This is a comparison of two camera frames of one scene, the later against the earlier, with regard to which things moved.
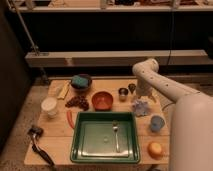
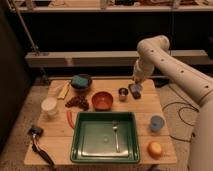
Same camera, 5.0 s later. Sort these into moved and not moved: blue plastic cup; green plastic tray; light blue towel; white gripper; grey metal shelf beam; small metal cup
Moved: light blue towel; white gripper
Not moved: small metal cup; blue plastic cup; grey metal shelf beam; green plastic tray
